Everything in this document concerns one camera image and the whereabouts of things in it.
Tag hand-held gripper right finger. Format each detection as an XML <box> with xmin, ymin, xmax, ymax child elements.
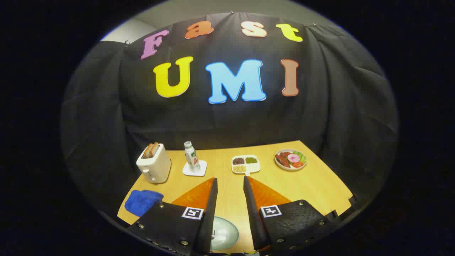
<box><xmin>243</xmin><ymin>176</ymin><xmax>338</xmax><ymax>254</ymax></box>

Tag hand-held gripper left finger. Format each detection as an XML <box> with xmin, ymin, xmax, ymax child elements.
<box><xmin>127</xmin><ymin>177</ymin><xmax>218</xmax><ymax>256</ymax></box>

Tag pale green plate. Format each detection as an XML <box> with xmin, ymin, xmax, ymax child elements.
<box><xmin>210</xmin><ymin>216</ymin><xmax>240</xmax><ymax>251</ymax></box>

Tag white divided dish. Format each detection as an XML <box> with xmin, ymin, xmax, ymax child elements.
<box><xmin>231</xmin><ymin>155</ymin><xmax>261</xmax><ymax>176</ymax></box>

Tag white square coaster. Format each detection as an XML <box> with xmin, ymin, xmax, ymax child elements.
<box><xmin>182</xmin><ymin>160</ymin><xmax>208</xmax><ymax>177</ymax></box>

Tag white food plate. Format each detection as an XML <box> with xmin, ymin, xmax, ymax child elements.
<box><xmin>274</xmin><ymin>149</ymin><xmax>307</xmax><ymax>171</ymax></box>

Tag white drink bottle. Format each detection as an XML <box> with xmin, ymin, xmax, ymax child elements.
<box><xmin>184</xmin><ymin>141</ymin><xmax>201</xmax><ymax>173</ymax></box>

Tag brown meat slices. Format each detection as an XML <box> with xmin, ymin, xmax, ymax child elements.
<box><xmin>275</xmin><ymin>151</ymin><xmax>292</xmax><ymax>167</ymax></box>

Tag blue cloth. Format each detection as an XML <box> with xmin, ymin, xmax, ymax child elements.
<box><xmin>124</xmin><ymin>190</ymin><xmax>164</xmax><ymax>217</ymax></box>

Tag white toaster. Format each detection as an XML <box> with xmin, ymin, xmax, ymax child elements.
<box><xmin>136</xmin><ymin>143</ymin><xmax>172</xmax><ymax>184</ymax></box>

